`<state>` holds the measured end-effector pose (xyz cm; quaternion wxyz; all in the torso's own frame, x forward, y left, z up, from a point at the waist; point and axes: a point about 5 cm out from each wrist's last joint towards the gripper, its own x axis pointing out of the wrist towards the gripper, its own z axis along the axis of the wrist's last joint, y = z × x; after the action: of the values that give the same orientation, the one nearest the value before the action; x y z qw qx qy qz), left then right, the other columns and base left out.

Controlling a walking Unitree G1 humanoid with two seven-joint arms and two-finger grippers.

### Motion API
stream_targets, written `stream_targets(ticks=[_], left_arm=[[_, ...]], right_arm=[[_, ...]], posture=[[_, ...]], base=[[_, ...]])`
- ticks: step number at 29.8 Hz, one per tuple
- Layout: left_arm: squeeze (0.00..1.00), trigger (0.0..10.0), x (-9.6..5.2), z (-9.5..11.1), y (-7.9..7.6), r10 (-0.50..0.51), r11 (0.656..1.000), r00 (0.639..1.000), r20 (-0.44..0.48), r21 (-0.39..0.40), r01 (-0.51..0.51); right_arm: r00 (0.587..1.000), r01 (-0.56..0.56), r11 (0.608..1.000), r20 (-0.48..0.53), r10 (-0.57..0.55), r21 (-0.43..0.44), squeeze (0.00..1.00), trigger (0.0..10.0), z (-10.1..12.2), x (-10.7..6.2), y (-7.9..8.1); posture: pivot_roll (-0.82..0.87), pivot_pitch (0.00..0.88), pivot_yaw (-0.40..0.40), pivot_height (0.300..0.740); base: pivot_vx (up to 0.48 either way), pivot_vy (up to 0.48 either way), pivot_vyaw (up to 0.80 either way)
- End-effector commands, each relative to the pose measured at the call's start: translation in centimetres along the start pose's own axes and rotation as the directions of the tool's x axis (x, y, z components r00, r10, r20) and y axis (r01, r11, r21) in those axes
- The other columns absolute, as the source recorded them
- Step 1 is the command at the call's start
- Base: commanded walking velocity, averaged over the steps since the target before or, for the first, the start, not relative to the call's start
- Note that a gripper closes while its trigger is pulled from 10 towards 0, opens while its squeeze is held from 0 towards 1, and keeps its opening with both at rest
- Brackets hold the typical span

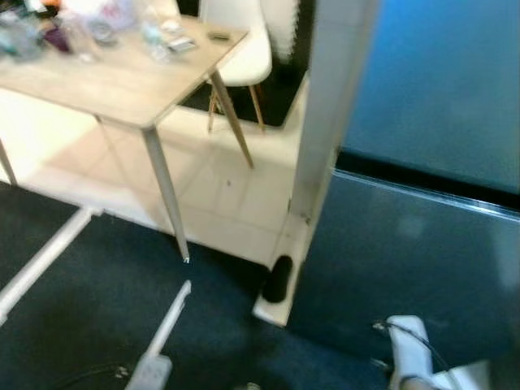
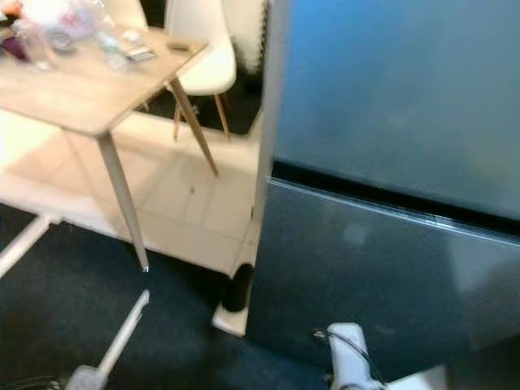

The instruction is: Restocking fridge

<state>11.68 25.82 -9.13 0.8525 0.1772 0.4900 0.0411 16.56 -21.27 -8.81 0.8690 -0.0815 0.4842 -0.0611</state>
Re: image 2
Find white fridge cabinet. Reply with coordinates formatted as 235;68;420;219
211;0;293;337

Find white floor strip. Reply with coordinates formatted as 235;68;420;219
0;213;63;280

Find light wooden table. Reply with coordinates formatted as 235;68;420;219
0;23;219;274

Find purple cloth item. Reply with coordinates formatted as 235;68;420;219
2;32;34;63

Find clear plastic bottle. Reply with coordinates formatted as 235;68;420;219
16;19;54;72

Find clear round glass bowl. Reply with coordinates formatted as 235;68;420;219
48;25;79;54

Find white thin bar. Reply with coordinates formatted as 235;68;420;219
101;290;152;371

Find white plastic bag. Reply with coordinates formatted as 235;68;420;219
19;0;100;41

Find white shell chair wooden legs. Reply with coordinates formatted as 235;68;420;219
164;0;239;141

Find black floor mat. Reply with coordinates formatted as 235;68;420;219
140;77;265;137

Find grey freezer door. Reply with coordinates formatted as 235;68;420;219
271;0;520;227

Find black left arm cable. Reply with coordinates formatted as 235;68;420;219
0;375;67;390

